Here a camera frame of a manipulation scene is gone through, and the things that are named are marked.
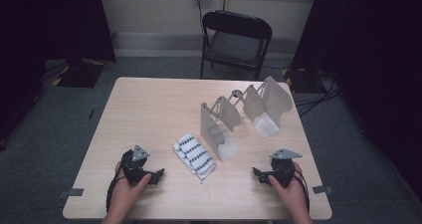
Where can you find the grey metal expandable rack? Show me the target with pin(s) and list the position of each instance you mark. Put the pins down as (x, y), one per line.
(272, 101)

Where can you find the person's left hand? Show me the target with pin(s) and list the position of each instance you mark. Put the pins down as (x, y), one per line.
(122, 194)

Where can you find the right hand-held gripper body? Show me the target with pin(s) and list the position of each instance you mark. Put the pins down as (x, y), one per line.
(282, 169)

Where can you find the grey tape strip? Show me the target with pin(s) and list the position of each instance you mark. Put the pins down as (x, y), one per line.
(71, 192)
(322, 189)

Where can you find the black folding chair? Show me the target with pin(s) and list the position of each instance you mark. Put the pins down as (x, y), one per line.
(237, 44)

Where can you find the black stand base yellow tape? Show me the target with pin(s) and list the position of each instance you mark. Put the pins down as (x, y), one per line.
(300, 81)
(81, 74)

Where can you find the black curtain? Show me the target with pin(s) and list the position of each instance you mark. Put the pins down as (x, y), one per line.
(49, 25)
(371, 51)

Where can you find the person's right hand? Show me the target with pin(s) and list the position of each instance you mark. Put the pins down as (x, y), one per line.
(293, 197)

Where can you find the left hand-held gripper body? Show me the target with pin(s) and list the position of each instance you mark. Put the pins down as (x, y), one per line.
(132, 166)

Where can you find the white towel with black pattern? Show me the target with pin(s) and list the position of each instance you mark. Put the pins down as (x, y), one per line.
(195, 157)

